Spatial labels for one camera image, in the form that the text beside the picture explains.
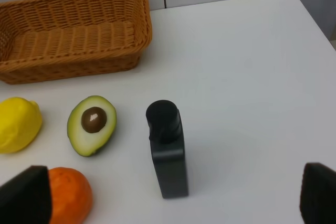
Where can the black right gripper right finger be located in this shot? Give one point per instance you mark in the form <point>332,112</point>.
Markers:
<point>317,197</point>

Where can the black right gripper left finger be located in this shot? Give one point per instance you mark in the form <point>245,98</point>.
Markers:
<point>26,198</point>

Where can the orange mandarin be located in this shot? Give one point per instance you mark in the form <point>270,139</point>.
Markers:
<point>71,194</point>

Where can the yellow lemon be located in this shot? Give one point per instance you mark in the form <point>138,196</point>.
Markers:
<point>21,121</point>

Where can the halved avocado with pit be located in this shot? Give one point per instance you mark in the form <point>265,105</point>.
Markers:
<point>91,125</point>

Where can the black rectangular bottle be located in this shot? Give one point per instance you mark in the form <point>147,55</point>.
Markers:
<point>168,148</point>

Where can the orange wicker basket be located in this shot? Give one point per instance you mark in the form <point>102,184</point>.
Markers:
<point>44,40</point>

